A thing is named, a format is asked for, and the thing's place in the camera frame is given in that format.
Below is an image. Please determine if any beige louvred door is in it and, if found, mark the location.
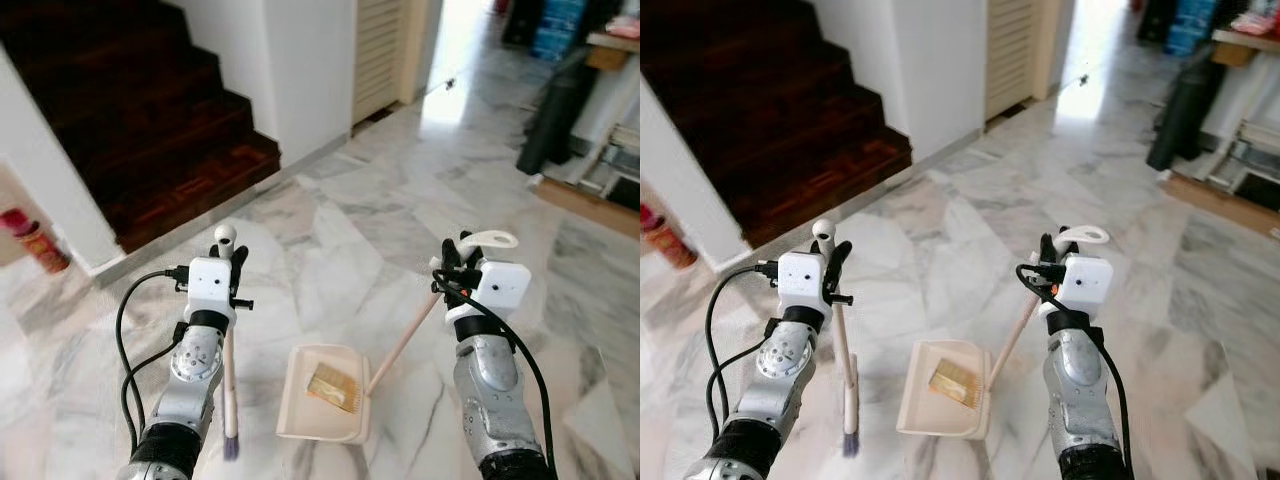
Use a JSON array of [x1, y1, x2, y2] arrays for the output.
[[985, 0, 1063, 121], [352, 0, 426, 126]]

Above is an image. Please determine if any dark wooden staircase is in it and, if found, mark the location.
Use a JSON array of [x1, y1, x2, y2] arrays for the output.
[[0, 0, 283, 253], [640, 0, 913, 249]]

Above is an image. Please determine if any blue carton stack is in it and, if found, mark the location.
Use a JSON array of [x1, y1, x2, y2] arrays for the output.
[[530, 0, 591, 61], [1165, 0, 1221, 56]]

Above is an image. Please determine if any wooden shelf rack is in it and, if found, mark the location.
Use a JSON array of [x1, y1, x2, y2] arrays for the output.
[[1160, 28, 1280, 239], [535, 30, 641, 239]]

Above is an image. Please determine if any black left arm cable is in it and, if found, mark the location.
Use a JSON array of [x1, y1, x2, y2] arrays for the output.
[[705, 262, 781, 441], [115, 268, 191, 456]]

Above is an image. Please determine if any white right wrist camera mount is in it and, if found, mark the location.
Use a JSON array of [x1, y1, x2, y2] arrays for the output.
[[445, 262, 532, 326], [1040, 255, 1114, 319]]

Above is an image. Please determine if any tall black bag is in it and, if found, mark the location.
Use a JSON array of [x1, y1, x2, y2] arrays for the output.
[[1147, 45, 1226, 171], [516, 48, 593, 177]]

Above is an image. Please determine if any beige broom with purple bristles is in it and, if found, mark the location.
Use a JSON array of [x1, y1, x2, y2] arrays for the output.
[[812, 220, 863, 459], [215, 224, 243, 461]]

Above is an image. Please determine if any red bottle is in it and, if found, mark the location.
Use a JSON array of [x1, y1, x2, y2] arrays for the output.
[[0, 208, 71, 274], [640, 203, 698, 269]]

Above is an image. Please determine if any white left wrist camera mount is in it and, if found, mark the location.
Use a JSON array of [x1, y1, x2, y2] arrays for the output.
[[187, 258, 235, 326], [778, 252, 829, 319]]

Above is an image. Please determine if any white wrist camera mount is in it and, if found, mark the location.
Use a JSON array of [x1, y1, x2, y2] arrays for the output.
[[1040, 255, 1114, 319], [445, 262, 532, 326], [778, 252, 829, 319], [187, 258, 235, 326]]

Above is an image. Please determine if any gold foil packet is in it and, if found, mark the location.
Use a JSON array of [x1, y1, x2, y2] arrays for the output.
[[928, 358, 983, 406], [305, 362, 363, 413]]

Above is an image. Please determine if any beige long-handled dustpan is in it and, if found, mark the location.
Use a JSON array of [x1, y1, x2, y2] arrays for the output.
[[895, 225, 1111, 441], [275, 230, 519, 444]]

